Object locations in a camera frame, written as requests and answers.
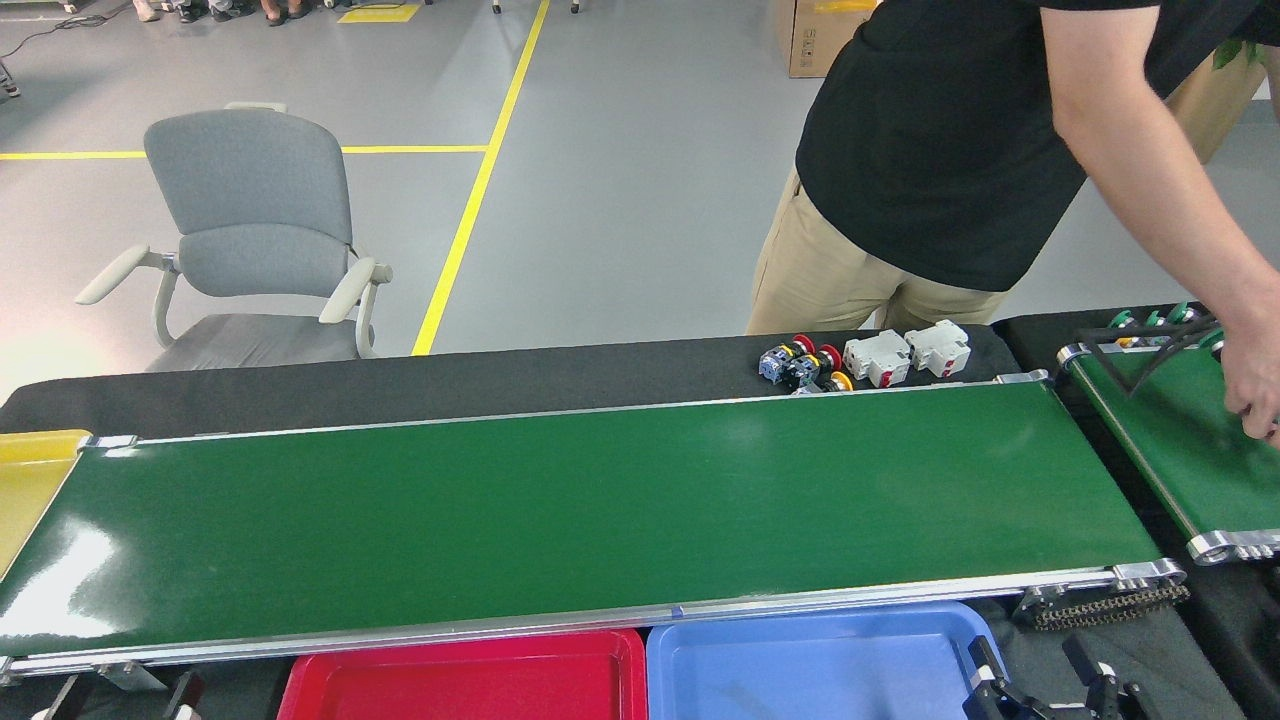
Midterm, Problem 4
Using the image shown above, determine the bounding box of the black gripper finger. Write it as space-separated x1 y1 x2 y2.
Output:
1063 633 1161 720
30 675 91 720
965 635 1051 720
165 670 206 720

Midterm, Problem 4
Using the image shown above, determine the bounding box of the white circuit breaker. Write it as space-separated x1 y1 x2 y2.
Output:
842 329 913 390
904 319 973 380

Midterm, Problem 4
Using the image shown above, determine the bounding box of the blue plastic tray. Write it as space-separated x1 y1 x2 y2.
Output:
647 600 1011 720

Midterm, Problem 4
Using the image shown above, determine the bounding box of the yellow plastic tray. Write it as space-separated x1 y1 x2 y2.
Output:
0 430 93 581

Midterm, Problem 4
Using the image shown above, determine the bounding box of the red plastic tray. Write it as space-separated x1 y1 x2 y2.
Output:
277 628 648 720

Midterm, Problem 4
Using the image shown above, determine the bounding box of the short green feeder conveyor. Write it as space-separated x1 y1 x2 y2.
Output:
1057 340 1280 567

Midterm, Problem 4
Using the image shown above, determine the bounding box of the long green conveyor belt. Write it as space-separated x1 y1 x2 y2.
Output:
0 368 1191 691

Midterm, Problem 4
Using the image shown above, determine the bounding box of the person's right hand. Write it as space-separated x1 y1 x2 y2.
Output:
1220 318 1280 448

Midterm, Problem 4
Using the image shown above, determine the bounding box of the black bent guide strip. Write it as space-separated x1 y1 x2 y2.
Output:
1078 318 1226 398

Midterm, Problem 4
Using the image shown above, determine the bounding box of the small black table cloth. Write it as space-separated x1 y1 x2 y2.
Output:
992 303 1280 720

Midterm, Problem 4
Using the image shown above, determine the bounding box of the large black table cloth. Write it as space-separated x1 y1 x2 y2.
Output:
0 322 1241 720

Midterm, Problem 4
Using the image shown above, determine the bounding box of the grey office chair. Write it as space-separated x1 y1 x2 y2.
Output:
75 101 393 373

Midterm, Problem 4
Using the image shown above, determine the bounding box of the person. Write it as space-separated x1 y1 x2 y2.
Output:
746 0 1280 448

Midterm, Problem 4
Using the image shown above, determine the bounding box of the potted plant in tan pot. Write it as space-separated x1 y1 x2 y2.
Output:
1163 38 1271 166

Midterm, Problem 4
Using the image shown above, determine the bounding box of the brown cardboard box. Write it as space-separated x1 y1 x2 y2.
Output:
778 0 881 79

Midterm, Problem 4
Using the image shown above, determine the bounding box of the conveyor drive chain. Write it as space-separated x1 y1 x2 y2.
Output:
1015 578 1191 633

